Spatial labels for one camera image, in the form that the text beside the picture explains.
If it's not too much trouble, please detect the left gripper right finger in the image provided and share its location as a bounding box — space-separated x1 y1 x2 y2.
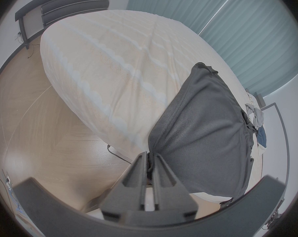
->
153 154 198 218

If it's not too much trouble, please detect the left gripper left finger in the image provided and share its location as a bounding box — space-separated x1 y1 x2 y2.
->
101 152 150 221

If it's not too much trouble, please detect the black T-shirt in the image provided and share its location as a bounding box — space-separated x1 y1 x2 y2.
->
148 62 258 199

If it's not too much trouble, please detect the pile of clothes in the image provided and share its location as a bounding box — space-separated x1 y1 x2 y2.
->
245 103 267 155

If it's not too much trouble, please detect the bed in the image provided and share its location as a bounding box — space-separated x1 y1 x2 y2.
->
40 10 289 204

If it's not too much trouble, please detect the white printed pillow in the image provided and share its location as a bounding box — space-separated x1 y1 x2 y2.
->
245 89 257 103

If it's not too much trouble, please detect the grey bedside table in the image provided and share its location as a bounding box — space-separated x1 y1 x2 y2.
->
254 92 266 107

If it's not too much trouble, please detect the blue-green curtain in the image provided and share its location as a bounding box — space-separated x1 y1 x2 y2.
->
126 0 241 34
198 0 298 97

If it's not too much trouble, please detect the black chest of drawers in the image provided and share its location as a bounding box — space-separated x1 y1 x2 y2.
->
41 0 112 29

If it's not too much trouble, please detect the black cable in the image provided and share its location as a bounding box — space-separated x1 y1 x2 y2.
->
107 145 133 164

